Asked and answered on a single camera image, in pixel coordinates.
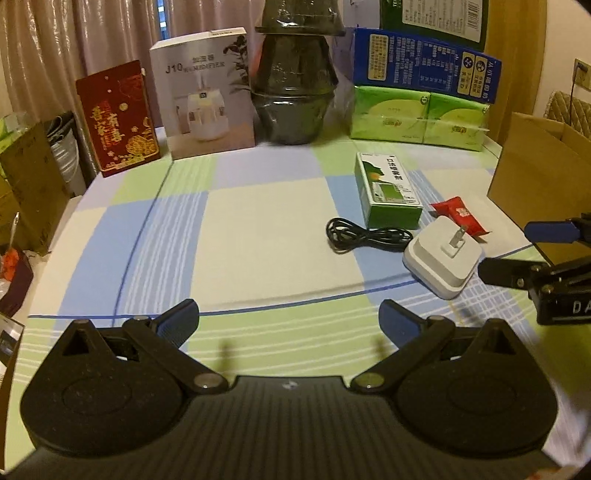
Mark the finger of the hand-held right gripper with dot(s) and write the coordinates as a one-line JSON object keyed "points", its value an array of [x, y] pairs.
{"points": [[503, 272], [549, 232]]}

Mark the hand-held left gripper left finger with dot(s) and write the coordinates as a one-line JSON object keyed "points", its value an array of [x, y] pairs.
{"points": [[180, 318]]}

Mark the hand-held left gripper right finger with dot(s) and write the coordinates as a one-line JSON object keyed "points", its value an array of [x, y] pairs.
{"points": [[395, 319]]}

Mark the brown cardboard box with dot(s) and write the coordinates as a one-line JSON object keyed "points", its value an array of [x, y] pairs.
{"points": [[521, 175]]}

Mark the white charger dock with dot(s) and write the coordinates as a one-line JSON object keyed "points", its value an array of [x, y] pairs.
{"points": [[438, 267]]}

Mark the red candy wrapper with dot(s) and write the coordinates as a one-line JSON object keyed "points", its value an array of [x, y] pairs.
{"points": [[461, 214]]}

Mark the small green box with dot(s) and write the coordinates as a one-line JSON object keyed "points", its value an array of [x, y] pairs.
{"points": [[388, 194]]}

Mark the desktop with checked tablecloth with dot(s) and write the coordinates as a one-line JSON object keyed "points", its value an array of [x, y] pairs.
{"points": [[258, 221]]}

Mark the quilted beige chair cover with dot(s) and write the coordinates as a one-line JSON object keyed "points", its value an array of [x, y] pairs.
{"points": [[565, 106]]}

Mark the green tissue pack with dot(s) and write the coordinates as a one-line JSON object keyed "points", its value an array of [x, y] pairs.
{"points": [[390, 113], [457, 122]]}

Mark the dark maroon box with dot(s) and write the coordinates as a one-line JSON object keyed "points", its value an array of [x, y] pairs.
{"points": [[21, 286]]}

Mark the yellow curtain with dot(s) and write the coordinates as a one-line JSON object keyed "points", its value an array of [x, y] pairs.
{"points": [[517, 69]]}

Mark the open brown box silver inside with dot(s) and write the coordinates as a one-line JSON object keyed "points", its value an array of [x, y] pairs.
{"points": [[9, 355]]}

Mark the orange ornament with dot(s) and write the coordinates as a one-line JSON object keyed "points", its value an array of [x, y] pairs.
{"points": [[9, 265]]}

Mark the silver pen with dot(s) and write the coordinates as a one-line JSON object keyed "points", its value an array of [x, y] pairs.
{"points": [[14, 230]]}

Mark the tall brown carton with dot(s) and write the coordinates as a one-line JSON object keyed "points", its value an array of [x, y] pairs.
{"points": [[32, 184]]}

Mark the grey ribbed bucket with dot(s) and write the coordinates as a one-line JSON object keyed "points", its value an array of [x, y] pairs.
{"points": [[67, 152]]}

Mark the red printed gift bag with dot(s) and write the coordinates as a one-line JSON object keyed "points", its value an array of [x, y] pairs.
{"points": [[117, 120]]}

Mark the blue printed box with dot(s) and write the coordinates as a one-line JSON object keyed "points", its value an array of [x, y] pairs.
{"points": [[415, 62]]}

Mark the white humidifier box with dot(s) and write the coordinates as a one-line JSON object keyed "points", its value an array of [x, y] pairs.
{"points": [[203, 92]]}

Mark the dark green printed box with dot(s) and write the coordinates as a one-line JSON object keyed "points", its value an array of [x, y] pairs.
{"points": [[434, 21]]}

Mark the stack of black wrapped pots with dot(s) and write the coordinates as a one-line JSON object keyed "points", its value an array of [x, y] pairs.
{"points": [[295, 83]]}

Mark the pink grey curtain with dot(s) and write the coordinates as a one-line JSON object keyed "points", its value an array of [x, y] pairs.
{"points": [[92, 37]]}

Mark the wall socket with plug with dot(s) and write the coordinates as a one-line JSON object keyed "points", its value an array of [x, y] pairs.
{"points": [[582, 74]]}

